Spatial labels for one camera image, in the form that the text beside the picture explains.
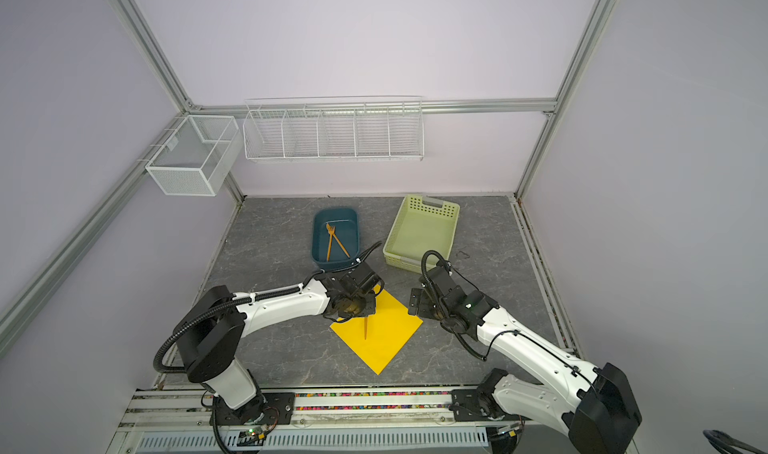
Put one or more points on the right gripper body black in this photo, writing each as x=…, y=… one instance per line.
x=426, y=307

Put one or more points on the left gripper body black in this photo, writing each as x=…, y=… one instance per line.
x=363, y=306

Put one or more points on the orange plastic knife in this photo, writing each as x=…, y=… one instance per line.
x=335, y=238

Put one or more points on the yellow paper napkin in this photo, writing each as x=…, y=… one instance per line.
x=389, y=330

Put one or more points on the orange plastic fork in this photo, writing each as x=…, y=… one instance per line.
x=330, y=231

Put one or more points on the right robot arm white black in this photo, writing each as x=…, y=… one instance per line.
x=594, y=407

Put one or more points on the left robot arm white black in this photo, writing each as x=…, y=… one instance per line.
x=203, y=344

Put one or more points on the dark teal plastic tub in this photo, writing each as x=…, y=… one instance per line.
x=345, y=222

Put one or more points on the light green perforated basket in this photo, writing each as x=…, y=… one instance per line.
x=422, y=223

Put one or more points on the white vent grille strip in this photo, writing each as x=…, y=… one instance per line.
x=323, y=440

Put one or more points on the white mesh box basket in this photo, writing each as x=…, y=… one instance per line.
x=197, y=156

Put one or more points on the white wire shelf rack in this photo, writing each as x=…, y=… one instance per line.
x=334, y=128

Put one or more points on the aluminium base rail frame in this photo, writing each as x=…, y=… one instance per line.
x=183, y=410

